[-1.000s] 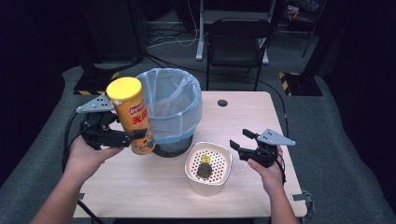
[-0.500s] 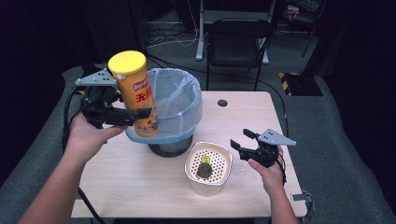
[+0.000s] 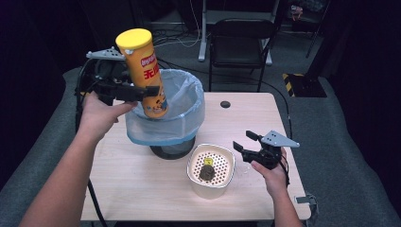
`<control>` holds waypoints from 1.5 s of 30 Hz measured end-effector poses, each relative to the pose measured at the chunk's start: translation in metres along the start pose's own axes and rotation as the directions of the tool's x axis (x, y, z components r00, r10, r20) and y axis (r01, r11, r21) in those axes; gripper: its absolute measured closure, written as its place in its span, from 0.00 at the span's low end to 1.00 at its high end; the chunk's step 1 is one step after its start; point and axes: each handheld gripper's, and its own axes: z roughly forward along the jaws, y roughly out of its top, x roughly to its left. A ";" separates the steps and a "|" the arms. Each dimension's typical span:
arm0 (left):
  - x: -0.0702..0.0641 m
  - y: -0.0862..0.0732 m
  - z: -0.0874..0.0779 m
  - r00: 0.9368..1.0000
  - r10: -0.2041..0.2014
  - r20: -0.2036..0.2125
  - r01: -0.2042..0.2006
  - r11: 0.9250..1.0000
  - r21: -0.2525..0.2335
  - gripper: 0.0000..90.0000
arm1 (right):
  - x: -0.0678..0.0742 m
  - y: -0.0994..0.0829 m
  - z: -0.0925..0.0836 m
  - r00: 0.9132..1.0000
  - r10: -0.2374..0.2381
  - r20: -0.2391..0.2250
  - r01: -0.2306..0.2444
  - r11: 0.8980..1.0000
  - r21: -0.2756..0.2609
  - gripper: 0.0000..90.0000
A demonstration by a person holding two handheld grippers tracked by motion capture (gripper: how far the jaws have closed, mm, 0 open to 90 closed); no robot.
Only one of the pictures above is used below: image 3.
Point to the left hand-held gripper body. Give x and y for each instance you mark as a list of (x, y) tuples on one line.
[(108, 80)]

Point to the grey metal table clamp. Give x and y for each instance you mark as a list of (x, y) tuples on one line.
[(307, 201)]

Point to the person's right hand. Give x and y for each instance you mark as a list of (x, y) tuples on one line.
[(272, 178)]

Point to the black folding chair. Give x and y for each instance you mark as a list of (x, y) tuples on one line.
[(241, 41)]

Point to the used tea bag yellow tag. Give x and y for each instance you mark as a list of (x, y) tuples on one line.
[(207, 171)]

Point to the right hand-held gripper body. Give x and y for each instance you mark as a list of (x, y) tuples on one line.
[(271, 149)]

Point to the yellow potato chip can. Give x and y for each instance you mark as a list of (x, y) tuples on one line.
[(143, 67)]

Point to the white cup with strainer insert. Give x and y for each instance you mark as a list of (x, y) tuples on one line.
[(210, 176)]

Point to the person's left hand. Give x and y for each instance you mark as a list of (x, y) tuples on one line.
[(99, 115)]

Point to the black mesh trash bin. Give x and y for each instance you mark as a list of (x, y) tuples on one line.
[(173, 149)]

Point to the yellow black striped floor mat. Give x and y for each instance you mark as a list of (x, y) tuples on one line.
[(304, 85)]

